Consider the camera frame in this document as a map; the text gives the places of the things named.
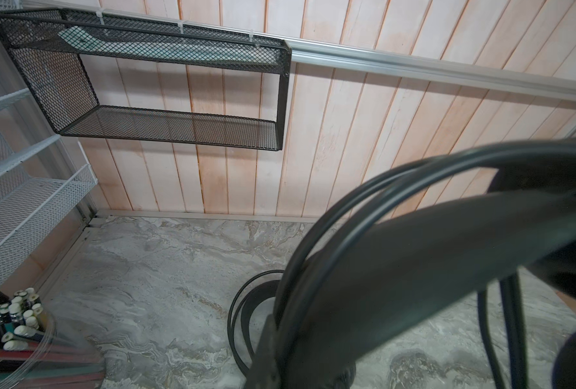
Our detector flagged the papers in black basket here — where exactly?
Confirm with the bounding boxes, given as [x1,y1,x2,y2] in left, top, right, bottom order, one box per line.
[58,27,283,66]

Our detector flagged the large black gaming headset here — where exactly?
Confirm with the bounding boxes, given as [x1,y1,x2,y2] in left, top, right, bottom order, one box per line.
[227,269,300,388]

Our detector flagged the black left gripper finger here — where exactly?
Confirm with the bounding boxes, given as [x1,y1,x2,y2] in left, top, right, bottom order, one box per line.
[243,314,281,389]

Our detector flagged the white wire mesh wall shelf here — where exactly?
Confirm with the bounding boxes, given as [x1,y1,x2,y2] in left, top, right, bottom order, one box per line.
[0,0,98,290]

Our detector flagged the clear cup of pencils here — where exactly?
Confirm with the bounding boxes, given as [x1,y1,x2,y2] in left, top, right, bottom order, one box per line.
[0,288,106,388]

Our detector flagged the small black wired headphones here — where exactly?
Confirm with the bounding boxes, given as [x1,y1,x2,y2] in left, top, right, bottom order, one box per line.
[270,139,576,388]

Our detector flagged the black wire mesh wall basket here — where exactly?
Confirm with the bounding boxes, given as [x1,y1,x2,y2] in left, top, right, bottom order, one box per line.
[0,6,293,152]

